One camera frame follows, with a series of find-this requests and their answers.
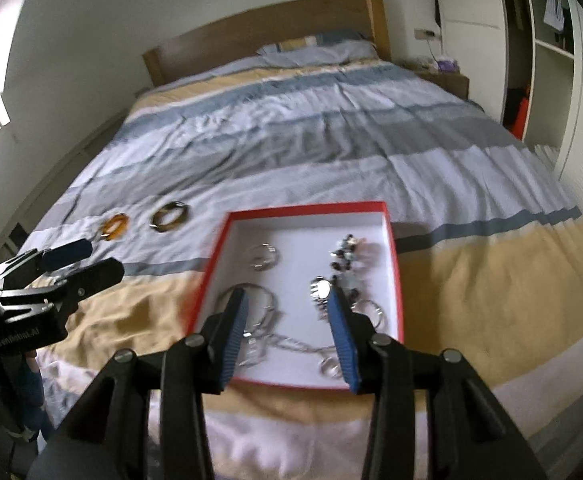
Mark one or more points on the white wardrobe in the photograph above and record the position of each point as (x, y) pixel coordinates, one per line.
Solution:
(536, 60)

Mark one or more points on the wooden nightstand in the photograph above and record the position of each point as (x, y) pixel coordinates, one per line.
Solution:
(446, 82)

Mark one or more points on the thin gold bangle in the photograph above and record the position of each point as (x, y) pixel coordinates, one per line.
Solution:
(270, 305)

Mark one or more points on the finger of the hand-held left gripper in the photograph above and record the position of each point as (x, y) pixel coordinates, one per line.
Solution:
(96, 275)
(66, 254)

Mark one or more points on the striped pillow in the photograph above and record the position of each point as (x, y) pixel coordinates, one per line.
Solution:
(331, 52)

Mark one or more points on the wooden headboard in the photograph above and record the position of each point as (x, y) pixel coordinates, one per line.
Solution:
(221, 40)

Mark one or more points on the dark brown bangle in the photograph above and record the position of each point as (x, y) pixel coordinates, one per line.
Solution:
(157, 222)

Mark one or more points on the purple box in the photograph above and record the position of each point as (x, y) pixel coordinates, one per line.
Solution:
(447, 65)

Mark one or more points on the amber bangle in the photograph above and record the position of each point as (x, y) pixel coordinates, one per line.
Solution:
(105, 230)

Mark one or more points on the blue white cloth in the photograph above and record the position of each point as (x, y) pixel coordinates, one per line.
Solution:
(36, 395)

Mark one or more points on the red bag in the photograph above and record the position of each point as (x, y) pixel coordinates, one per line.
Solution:
(519, 115)

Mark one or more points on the wall socket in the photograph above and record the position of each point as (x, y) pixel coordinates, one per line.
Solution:
(425, 34)

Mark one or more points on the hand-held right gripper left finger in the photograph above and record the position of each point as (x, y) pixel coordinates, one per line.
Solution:
(234, 340)

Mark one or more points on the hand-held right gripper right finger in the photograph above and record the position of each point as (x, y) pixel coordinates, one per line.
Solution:
(344, 340)

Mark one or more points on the red cardboard box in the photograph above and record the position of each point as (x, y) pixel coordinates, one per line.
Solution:
(296, 240)

